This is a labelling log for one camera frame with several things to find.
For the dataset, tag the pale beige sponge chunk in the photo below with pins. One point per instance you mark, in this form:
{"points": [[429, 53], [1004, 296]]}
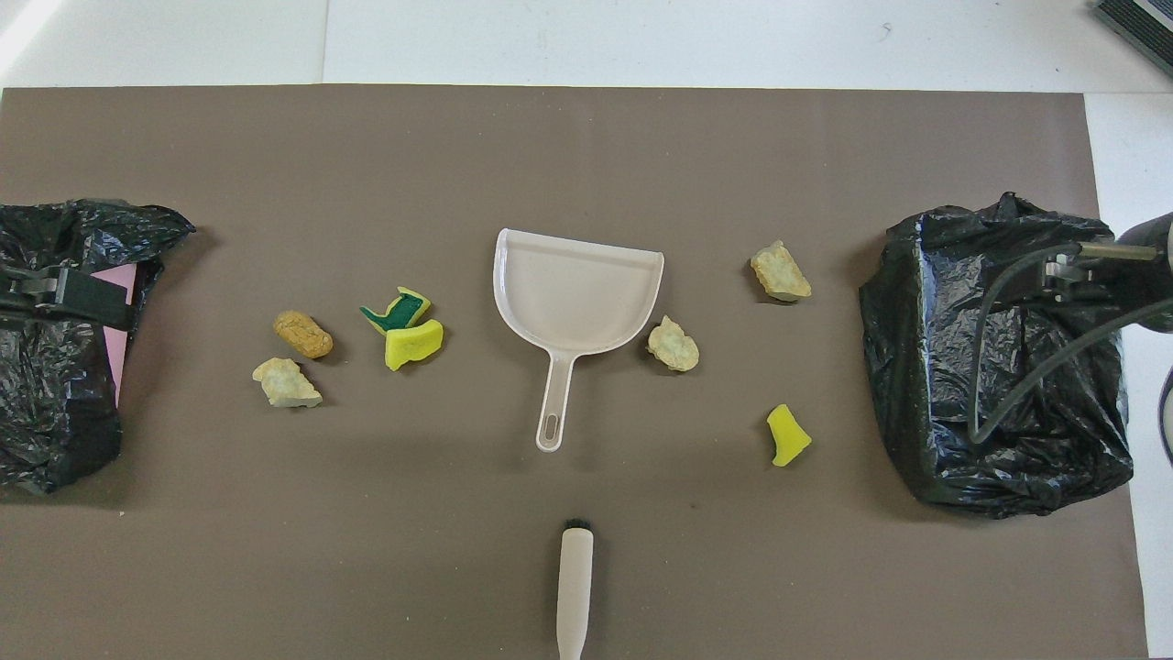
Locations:
{"points": [[781, 272], [287, 383], [674, 345]]}

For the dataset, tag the yellow sponge block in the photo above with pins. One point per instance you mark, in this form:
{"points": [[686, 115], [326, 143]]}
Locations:
{"points": [[414, 344]]}

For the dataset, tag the green and yellow sponge piece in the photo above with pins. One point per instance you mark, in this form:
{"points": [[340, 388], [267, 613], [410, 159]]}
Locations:
{"points": [[396, 312]]}

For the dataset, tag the pink bin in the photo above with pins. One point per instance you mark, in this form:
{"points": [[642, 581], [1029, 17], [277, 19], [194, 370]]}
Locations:
{"points": [[115, 367]]}

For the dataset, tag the beige plastic dustpan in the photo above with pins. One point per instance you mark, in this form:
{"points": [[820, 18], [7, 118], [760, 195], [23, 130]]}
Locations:
{"points": [[577, 293]]}

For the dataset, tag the black trash bag bin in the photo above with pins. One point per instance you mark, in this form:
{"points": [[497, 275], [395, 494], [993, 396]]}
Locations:
{"points": [[916, 367]]}

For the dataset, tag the small curved yellow sponge piece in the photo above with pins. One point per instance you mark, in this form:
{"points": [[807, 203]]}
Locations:
{"points": [[786, 435]]}

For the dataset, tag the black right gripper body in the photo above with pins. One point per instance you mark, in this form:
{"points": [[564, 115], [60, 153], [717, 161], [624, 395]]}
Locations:
{"points": [[1150, 275]]}

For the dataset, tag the beige brush with black bristles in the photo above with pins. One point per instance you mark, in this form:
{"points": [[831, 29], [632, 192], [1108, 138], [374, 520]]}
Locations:
{"points": [[575, 587]]}

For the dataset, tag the dark grey ribbed device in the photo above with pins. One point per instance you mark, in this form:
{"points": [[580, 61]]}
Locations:
{"points": [[1141, 27]]}

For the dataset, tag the black bag over pink bin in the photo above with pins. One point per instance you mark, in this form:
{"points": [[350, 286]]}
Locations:
{"points": [[55, 412]]}

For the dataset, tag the orange-brown sponge chunk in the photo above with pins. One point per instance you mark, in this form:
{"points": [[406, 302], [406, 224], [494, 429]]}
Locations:
{"points": [[302, 334]]}

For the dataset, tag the brown table mat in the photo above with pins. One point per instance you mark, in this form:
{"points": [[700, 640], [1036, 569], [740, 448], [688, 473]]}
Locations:
{"points": [[586, 165]]}

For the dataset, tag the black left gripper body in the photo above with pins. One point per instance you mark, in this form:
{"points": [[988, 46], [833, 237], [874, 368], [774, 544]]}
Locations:
{"points": [[32, 291]]}

